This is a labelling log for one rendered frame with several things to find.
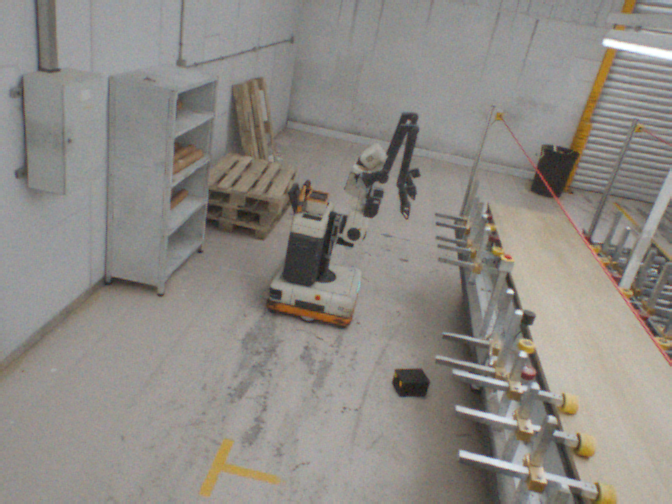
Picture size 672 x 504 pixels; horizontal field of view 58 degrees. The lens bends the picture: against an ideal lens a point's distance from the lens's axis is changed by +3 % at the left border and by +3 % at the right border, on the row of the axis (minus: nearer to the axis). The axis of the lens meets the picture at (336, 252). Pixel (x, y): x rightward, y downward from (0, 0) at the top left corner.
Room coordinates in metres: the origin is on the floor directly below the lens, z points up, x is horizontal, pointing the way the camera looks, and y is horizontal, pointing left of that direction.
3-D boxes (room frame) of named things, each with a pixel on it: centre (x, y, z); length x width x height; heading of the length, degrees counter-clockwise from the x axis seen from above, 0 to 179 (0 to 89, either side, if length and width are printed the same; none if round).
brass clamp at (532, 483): (1.66, -0.82, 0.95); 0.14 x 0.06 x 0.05; 177
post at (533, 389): (1.94, -0.84, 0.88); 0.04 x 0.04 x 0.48; 87
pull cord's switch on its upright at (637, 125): (4.92, -2.13, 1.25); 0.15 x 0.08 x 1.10; 177
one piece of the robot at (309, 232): (4.22, 0.19, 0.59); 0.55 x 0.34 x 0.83; 177
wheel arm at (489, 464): (1.65, -0.81, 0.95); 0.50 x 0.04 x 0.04; 87
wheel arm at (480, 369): (2.40, -0.78, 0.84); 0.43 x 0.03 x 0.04; 87
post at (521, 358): (2.19, -0.86, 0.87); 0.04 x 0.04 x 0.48; 87
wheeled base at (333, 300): (4.21, 0.10, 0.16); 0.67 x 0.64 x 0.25; 87
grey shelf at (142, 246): (4.34, 1.42, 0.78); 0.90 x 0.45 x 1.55; 177
